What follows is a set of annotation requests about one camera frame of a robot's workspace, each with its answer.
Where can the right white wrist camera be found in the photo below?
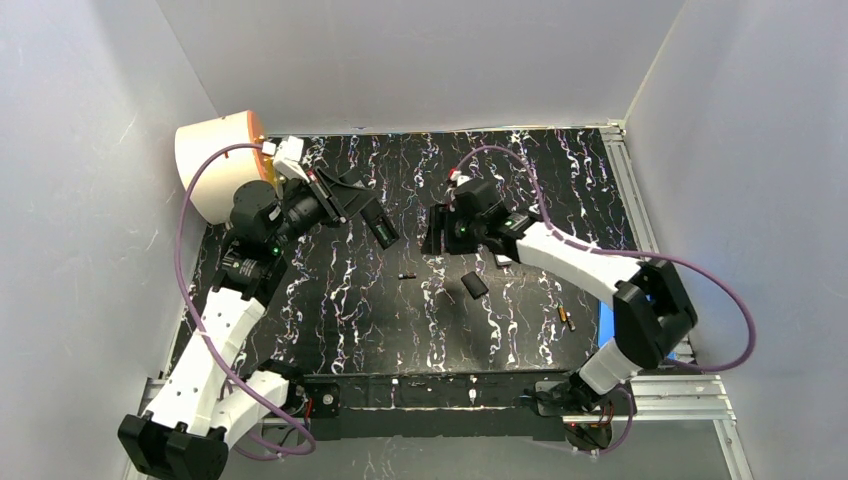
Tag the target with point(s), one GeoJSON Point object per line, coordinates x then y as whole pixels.
{"type": "Point", "coordinates": [457, 178]}

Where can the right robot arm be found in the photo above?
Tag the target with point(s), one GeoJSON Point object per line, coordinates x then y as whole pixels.
{"type": "Point", "coordinates": [652, 311]}

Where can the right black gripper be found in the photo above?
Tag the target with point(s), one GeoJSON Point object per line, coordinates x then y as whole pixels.
{"type": "Point", "coordinates": [448, 228]}

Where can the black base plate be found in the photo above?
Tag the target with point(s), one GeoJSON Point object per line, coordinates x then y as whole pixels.
{"type": "Point", "coordinates": [523, 403]}

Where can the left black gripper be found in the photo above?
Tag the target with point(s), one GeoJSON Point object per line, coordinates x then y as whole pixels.
{"type": "Point", "coordinates": [338, 198]}

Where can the blue sheet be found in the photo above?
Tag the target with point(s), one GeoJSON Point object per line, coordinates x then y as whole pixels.
{"type": "Point", "coordinates": [604, 324]}

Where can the black battery cover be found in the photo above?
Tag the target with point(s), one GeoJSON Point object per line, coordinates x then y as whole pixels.
{"type": "Point", "coordinates": [474, 285]}

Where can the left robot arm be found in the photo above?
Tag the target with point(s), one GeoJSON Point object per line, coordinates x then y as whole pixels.
{"type": "Point", "coordinates": [189, 428]}

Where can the white cylinder with orange lid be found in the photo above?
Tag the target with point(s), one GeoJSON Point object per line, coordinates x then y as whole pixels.
{"type": "Point", "coordinates": [212, 195]}

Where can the white remote control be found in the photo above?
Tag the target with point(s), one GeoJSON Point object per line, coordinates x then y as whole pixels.
{"type": "Point", "coordinates": [502, 261]}

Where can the black remote control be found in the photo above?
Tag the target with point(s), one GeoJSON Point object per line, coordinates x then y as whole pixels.
{"type": "Point", "coordinates": [379, 224]}

